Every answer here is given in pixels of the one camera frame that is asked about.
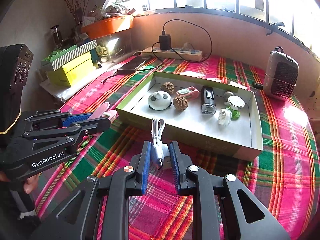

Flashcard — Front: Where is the white usb cable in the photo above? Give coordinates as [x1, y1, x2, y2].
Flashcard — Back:
[151, 116, 171, 170]

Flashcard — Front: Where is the pink oblong case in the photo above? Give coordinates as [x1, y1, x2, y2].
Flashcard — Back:
[89, 102, 117, 122]

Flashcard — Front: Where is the brown wrinkled walnut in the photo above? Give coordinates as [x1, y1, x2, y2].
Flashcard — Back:
[172, 95, 188, 111]

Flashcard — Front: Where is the round white green suction holder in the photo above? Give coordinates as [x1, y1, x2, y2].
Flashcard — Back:
[227, 95, 245, 120]

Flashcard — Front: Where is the person's left hand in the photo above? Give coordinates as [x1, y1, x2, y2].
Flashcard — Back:
[0, 171, 40, 194]

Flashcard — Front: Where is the yellow box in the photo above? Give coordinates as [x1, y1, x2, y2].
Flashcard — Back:
[47, 52, 95, 87]

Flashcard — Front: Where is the white panda-shaped gadget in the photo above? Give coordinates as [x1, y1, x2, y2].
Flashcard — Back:
[148, 91, 172, 111]

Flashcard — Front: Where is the green white striped box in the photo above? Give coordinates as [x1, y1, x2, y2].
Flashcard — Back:
[41, 40, 97, 71]

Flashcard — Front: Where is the green shallow cardboard box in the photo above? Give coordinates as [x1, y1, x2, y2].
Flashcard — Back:
[116, 72, 263, 161]

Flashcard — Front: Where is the black smartphone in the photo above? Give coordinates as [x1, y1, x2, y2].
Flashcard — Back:
[117, 56, 152, 75]

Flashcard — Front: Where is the pink white clip device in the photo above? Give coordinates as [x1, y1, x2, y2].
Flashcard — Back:
[176, 86, 200, 101]

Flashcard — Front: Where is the white mushroom-shaped knob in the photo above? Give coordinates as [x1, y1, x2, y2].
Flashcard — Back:
[223, 91, 234, 107]

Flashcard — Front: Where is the orange planter tray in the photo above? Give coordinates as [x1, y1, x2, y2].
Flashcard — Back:
[81, 15, 133, 40]

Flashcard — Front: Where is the plaid pink green bedsheet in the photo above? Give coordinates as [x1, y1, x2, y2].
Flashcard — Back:
[34, 55, 320, 240]

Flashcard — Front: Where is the beige power strip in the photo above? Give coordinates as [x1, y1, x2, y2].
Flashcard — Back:
[140, 47, 203, 62]

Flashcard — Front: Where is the black charger adapter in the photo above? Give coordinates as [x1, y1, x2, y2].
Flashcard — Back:
[159, 30, 171, 51]

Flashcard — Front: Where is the grey mesh portable speaker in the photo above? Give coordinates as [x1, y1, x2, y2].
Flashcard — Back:
[263, 47, 299, 100]

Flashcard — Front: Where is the black charging cable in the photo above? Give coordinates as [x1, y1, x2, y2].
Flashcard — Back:
[101, 18, 213, 84]

